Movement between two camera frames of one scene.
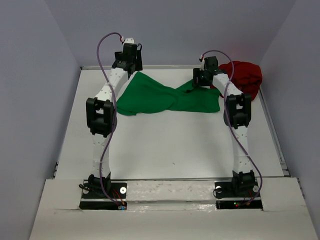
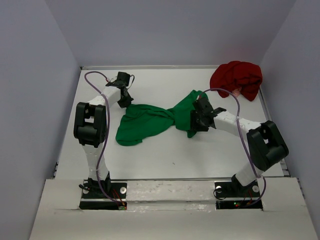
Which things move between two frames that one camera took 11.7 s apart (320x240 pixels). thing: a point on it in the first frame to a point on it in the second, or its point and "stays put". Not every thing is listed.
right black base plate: x=227 y=198 stays put
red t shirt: x=247 y=77 stays put
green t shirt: x=143 y=94 to x=138 y=121
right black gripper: x=196 y=73 to x=193 y=123
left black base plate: x=118 y=192 stays put
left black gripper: x=138 y=61 to x=124 y=104
